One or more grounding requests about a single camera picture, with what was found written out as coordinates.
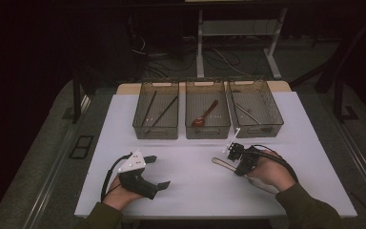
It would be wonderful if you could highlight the black chopstick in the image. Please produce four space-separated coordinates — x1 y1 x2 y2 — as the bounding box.
143 94 179 135

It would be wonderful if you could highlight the smoky clear plastic bin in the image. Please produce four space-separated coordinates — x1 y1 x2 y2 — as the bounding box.
132 79 180 140
227 77 285 138
185 79 232 140

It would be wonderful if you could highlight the aluminium rail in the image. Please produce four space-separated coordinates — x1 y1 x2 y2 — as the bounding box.
22 94 92 229
336 120 366 204

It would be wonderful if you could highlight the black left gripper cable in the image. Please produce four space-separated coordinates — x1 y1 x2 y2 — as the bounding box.
100 152 133 203

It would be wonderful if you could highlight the white metal stand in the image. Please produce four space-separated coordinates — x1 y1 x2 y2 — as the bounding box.
195 7 289 80

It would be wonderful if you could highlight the person's right hand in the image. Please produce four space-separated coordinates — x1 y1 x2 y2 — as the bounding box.
247 150 297 194

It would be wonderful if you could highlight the person's left hand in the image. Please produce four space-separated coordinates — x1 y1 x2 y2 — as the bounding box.
102 176 144 212

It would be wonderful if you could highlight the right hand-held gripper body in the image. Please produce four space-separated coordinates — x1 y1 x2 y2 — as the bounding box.
223 127 261 173

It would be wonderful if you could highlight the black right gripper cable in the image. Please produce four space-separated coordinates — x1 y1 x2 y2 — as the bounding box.
251 144 299 184

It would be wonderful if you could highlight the white floor cable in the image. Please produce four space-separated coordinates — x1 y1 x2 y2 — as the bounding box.
132 33 170 58
212 47 254 78

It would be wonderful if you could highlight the metal fork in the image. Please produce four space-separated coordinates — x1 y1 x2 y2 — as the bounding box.
234 102 262 126

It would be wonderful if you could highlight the brown wooden spoon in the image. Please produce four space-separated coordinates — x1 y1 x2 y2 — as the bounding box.
191 99 219 128

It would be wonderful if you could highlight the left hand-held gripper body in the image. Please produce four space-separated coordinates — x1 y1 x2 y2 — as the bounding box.
117 149 160 201

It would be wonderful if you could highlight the light wooden board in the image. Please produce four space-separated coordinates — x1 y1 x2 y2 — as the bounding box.
116 80 293 95

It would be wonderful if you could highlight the dark metal stand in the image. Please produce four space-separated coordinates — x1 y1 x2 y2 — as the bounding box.
71 68 93 125
333 74 360 124

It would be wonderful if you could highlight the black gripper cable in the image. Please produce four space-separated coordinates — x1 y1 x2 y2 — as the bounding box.
251 144 299 184
100 152 133 203

